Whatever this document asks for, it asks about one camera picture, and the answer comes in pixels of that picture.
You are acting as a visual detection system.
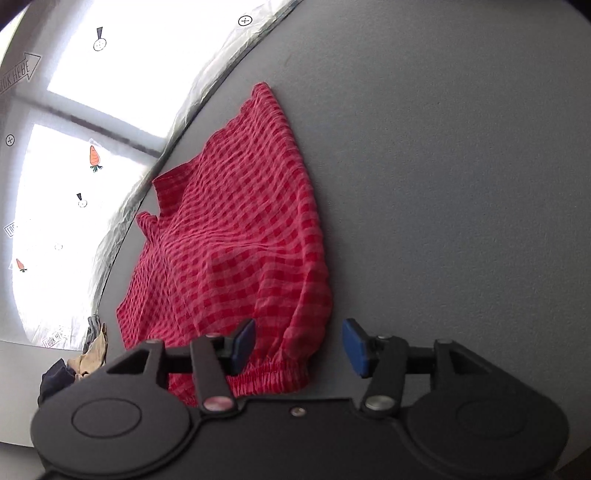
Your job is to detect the red checked shorts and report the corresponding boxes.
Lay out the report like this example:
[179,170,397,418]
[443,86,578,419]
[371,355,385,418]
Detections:
[115,82,334,408]

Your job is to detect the dark blue cloth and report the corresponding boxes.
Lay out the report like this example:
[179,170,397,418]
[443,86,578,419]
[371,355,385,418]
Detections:
[38,359,77,407]

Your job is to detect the tan cloth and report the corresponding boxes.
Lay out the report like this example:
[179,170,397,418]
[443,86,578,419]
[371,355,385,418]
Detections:
[67,323,108,380]

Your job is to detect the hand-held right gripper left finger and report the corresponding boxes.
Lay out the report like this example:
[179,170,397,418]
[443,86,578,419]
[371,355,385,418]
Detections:
[107,318,257,413]

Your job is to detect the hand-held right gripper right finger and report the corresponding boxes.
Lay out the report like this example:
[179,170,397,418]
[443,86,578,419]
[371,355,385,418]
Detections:
[342,318,488,419]

